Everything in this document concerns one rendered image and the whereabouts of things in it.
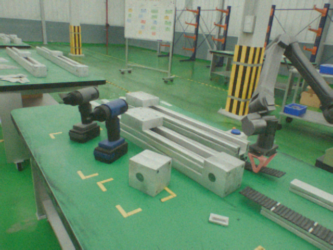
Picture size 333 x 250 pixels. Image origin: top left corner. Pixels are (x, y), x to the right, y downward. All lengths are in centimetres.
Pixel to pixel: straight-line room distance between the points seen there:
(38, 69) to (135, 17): 476
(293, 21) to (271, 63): 833
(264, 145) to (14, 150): 206
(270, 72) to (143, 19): 590
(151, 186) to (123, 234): 17
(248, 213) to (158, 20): 600
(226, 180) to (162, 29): 584
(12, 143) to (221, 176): 197
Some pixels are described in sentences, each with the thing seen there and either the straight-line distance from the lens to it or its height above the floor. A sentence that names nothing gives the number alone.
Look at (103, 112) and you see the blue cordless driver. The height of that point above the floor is 98.
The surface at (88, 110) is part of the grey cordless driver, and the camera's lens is 114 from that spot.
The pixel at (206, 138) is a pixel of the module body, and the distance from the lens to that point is 107.
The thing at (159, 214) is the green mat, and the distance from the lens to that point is 74.
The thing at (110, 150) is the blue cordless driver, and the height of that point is 83.
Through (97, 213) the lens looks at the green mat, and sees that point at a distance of 76.
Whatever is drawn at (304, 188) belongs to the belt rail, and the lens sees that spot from 95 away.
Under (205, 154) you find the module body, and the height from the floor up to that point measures 85.
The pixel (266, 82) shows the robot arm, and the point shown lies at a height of 110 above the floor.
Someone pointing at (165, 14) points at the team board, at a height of 155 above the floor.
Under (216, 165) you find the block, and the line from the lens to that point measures 81.
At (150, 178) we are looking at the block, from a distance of 78.
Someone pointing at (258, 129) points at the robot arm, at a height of 97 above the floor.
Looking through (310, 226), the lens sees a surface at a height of 81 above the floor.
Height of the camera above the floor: 126
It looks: 20 degrees down
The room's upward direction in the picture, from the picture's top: 5 degrees clockwise
